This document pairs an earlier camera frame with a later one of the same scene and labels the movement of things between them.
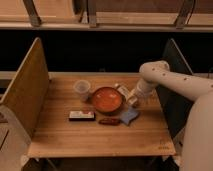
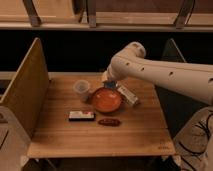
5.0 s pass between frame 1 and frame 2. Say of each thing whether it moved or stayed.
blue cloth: moved
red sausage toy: stayed
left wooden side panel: stayed
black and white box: stayed
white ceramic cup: stayed
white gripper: moved
